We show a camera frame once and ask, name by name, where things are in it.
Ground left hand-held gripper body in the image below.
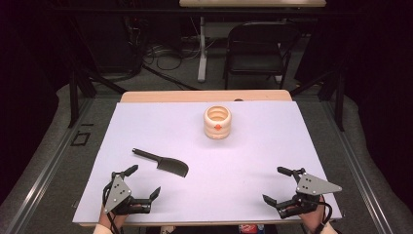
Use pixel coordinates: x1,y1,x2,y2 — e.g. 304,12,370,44
102,171,153,215

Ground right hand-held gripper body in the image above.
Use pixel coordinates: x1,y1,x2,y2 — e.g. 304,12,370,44
276,167,343,219

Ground black kitchen knife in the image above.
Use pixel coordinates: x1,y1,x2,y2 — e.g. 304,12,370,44
131,147,190,178

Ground cream ribbed cup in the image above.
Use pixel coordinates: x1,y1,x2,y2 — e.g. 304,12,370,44
203,104,233,140

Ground person's left hand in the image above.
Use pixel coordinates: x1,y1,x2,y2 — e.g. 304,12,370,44
98,203,144,230

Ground person's right hand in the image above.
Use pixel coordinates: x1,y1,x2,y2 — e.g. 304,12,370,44
296,194,326,234

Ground red and blue packet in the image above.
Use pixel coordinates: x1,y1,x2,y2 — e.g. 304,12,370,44
238,223,265,234

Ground white table mat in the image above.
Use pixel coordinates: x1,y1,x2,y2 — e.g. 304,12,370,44
71,100,344,224

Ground wooden table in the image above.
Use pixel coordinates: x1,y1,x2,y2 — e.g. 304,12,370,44
78,90,325,228

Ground black folding chair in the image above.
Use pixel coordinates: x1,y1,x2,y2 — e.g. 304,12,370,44
222,21,302,91

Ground white background desk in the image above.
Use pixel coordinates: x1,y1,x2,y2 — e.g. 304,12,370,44
178,0,327,83

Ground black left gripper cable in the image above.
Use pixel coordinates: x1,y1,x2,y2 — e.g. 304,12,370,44
102,183,124,234

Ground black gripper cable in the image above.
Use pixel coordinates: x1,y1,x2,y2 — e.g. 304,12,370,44
102,183,124,234
310,198,334,234

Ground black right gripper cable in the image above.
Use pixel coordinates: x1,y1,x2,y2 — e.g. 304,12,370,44
310,198,334,234

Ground aluminium floor rail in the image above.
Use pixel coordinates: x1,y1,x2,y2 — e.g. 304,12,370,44
4,97,95,234
320,100,394,234

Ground black metal frame stand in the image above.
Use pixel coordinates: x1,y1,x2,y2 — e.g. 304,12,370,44
289,66,346,133
67,67,129,129

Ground floor cables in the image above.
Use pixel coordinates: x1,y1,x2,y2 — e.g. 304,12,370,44
141,35,204,72

